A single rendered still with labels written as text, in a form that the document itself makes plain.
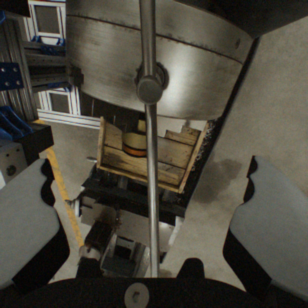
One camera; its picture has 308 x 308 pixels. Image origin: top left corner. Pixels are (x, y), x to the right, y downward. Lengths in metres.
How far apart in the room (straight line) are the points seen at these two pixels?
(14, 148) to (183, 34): 0.60
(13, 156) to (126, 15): 0.57
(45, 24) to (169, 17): 1.39
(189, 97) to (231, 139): 1.38
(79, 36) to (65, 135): 1.72
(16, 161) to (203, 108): 0.60
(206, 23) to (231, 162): 1.52
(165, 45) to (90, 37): 0.10
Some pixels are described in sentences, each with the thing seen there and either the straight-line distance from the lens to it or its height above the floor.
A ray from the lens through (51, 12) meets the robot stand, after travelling 1.57.
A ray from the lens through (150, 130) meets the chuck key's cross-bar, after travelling 0.18.
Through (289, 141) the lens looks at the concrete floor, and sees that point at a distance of 1.77.
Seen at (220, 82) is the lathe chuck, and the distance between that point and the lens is 0.29.
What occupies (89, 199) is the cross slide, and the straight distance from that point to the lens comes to 0.80.
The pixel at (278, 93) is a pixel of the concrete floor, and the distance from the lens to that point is 1.61.
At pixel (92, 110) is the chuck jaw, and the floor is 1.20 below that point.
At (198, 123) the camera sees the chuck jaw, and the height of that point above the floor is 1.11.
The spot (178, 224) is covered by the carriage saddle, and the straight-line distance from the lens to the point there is 0.81.
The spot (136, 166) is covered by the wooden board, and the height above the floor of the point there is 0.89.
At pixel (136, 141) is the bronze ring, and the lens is 0.39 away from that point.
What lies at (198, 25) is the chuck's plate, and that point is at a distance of 0.25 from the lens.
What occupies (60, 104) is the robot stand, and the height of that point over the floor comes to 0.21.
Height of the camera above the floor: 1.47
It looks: 61 degrees down
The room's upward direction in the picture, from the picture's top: 158 degrees counter-clockwise
